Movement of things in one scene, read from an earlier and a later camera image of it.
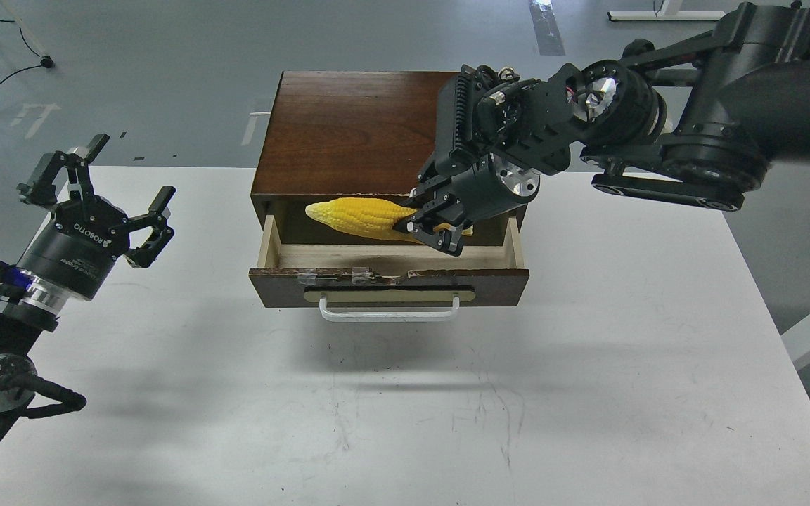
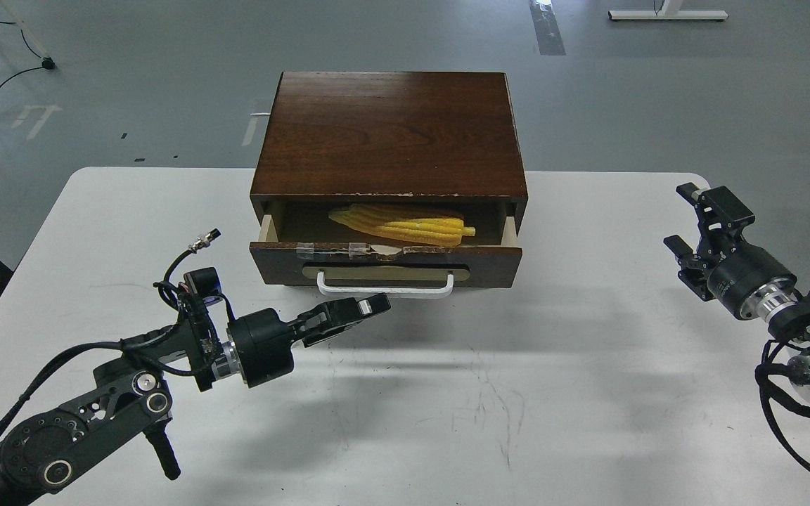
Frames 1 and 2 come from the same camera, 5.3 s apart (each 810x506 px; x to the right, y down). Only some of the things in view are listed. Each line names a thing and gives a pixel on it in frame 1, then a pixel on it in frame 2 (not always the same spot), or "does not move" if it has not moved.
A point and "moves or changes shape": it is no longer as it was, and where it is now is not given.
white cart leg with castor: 46,61 does not move
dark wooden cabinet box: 335,135 does not move
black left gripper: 76,250 to 263,344
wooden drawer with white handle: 385,282 moves or changes shape
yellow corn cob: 373,217 moves or changes shape
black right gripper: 479,185 to 749,282
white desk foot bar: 664,15 does not move
